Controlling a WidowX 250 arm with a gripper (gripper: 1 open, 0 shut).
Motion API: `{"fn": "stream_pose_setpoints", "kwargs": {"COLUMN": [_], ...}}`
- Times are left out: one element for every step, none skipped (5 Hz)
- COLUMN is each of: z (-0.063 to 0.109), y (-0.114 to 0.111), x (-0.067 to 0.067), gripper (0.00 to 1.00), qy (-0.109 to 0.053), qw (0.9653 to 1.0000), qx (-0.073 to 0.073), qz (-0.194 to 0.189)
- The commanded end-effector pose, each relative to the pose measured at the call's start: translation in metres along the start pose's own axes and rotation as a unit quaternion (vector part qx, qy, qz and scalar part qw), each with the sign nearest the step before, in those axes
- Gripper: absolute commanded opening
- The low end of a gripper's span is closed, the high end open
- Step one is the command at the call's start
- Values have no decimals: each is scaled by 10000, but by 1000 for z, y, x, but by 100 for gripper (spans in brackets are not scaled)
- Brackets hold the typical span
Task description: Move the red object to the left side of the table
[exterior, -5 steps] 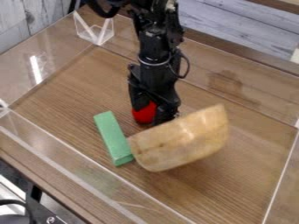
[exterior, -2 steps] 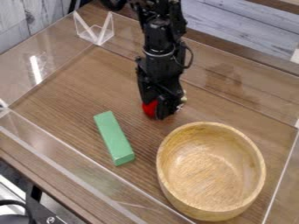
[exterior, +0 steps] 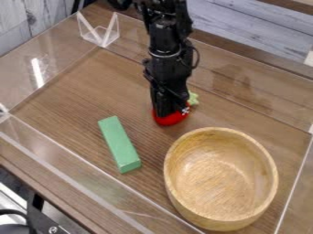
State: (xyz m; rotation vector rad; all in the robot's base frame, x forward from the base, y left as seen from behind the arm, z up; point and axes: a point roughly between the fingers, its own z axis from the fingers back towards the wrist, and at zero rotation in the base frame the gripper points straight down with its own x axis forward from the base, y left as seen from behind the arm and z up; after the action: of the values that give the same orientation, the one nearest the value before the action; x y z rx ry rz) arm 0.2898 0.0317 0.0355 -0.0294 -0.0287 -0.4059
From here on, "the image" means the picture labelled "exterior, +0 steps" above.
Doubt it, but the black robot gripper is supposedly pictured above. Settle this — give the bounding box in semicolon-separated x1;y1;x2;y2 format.
143;51;195;118

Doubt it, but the red plush strawberry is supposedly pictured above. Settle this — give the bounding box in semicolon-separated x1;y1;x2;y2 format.
151;91;199;126

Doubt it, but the round wooden bowl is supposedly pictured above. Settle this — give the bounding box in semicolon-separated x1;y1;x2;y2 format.
163;127;278;231

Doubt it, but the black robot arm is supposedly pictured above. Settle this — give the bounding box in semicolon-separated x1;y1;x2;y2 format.
107;0;199;118

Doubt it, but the green rectangular block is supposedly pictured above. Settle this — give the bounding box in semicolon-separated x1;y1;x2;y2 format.
97;116;142;174

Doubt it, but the clear acrylic enclosure wall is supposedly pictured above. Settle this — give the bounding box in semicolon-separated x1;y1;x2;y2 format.
0;104;204;234

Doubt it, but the black table leg bracket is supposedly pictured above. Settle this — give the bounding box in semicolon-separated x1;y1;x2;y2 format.
27;193;71;234

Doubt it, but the black cable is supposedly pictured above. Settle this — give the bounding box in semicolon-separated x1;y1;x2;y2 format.
0;208;35;234

